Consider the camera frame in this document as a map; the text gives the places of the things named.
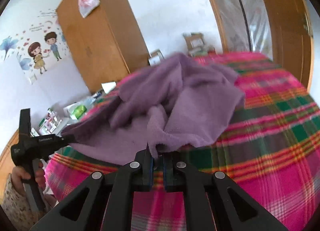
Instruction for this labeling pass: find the wooden wardrobe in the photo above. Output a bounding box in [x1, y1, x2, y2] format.
[56, 0, 150, 94]

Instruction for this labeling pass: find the brown cardboard box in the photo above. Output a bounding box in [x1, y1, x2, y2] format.
[183, 32, 208, 55]

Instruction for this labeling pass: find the clear plastic door curtain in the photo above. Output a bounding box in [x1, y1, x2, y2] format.
[202, 0, 273, 59]

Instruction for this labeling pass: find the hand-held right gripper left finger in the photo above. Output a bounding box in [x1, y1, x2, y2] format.
[30, 150, 153, 231]

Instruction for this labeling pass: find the pink plaid bed sheet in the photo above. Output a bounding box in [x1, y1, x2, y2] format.
[44, 51, 320, 231]

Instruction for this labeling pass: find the person's left hand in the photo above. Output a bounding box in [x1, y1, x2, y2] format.
[12, 160, 47, 194]

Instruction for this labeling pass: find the person's left forearm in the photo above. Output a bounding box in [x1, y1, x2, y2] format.
[0, 173, 38, 231]

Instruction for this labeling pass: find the green packet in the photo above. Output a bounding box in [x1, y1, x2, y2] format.
[71, 104, 87, 119]

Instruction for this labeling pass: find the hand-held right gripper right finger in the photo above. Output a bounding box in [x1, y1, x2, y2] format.
[162, 153, 289, 231]

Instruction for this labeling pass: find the wooden door frame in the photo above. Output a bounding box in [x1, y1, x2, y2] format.
[196, 0, 232, 53]

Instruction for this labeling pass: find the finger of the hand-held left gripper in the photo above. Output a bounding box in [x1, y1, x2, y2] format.
[60, 133, 76, 144]

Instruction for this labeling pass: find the white bedside cabinet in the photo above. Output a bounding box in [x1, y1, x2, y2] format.
[37, 111, 75, 136]

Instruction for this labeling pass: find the cartoon wall sticker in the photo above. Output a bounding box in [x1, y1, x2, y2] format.
[0, 6, 70, 85]

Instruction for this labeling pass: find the wooden door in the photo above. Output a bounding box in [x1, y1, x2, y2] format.
[252, 0, 314, 94]

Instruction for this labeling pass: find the white cardboard box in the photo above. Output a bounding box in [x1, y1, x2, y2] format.
[148, 49, 165, 66]

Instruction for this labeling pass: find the purple fleece garment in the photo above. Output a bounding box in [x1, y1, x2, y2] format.
[61, 52, 245, 165]

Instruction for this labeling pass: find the white plastic bag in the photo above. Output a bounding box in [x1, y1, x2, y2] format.
[73, 0, 100, 19]

